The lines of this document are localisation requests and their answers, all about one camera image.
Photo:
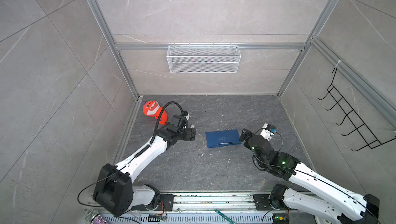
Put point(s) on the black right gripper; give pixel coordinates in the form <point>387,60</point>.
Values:
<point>244,137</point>

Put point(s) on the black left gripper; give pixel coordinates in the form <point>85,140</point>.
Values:
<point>191,134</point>

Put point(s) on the blue envelope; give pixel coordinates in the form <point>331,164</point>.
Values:
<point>217,139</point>

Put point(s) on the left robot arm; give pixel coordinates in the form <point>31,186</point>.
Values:
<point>114,189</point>

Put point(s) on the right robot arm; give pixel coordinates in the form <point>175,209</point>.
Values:
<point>329,201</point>

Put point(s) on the red plush toy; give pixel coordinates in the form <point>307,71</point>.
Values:
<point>153,109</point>

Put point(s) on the glittery purple cup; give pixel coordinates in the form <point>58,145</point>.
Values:
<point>94,217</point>

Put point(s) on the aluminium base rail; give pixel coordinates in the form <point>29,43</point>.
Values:
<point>198,208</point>

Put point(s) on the white wire basket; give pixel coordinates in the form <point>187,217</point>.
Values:
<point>184,59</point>

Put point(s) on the black wire hook rack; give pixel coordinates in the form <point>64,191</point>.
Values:
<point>353,117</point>

